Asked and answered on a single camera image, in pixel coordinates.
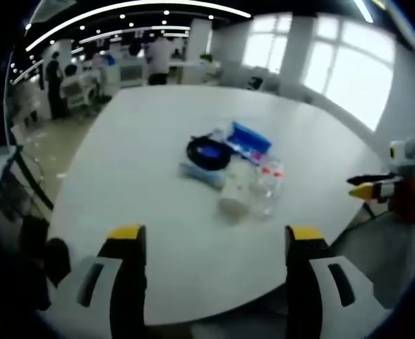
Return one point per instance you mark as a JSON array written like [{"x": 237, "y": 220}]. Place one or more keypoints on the green potted plant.
[{"x": 207, "y": 60}]

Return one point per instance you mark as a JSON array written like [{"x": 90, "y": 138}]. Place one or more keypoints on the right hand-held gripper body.
[{"x": 402, "y": 159}]

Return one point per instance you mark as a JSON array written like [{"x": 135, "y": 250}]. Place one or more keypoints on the blue box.
[{"x": 249, "y": 140}]

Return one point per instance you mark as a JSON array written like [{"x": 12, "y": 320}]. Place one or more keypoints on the white cabinet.
[{"x": 131, "y": 72}]

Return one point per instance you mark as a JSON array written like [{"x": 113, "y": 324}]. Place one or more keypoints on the white table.
[{"x": 179, "y": 148}]

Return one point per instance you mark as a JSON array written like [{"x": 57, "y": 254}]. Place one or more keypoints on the window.
[{"x": 348, "y": 70}]

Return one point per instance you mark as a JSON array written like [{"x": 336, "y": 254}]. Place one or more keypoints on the clear plastic bottle red cap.
[
  {"x": 268, "y": 183},
  {"x": 278, "y": 180}
]

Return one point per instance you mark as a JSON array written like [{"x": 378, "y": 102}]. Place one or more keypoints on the black office chair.
[{"x": 255, "y": 83}]

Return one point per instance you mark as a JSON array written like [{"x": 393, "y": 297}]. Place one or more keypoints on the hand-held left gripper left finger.
[{"x": 123, "y": 282}]

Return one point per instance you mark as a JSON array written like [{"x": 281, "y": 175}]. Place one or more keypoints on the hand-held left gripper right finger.
[{"x": 310, "y": 282}]

